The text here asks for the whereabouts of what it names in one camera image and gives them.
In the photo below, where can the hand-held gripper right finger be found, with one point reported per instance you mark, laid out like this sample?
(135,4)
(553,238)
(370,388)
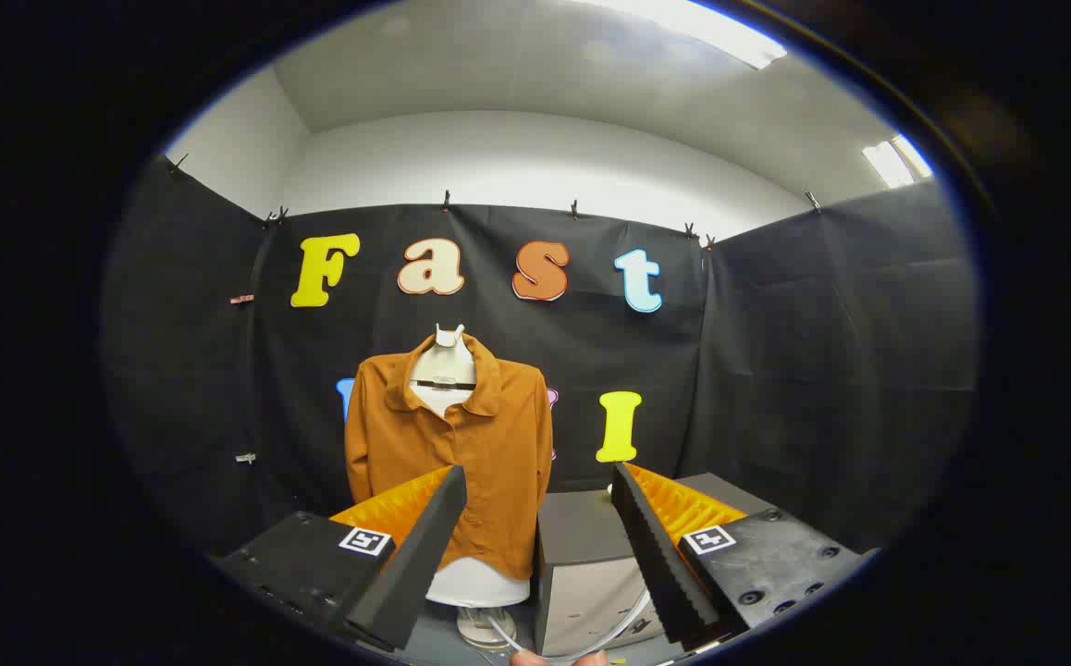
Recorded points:
(660,573)

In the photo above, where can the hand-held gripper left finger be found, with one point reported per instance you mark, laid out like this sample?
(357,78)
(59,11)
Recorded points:
(415,573)

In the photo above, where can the brown button-up shirt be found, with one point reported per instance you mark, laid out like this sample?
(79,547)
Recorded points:
(489,435)

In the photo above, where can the white mannequin torso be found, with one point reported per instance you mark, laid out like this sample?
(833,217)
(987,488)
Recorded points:
(480,585)

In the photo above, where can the round mannequin stand base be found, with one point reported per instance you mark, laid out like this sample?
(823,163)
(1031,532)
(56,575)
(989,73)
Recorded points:
(480,629)

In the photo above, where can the grey cabinet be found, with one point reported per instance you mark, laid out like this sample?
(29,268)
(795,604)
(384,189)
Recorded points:
(582,527)

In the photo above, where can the row of black clips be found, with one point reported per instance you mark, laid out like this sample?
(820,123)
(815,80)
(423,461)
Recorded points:
(447,199)

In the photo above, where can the small ceiling light panel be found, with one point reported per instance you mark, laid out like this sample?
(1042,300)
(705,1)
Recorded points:
(892,162)

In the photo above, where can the long ceiling light panel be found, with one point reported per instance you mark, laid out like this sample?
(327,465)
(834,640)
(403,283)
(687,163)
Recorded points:
(711,28)

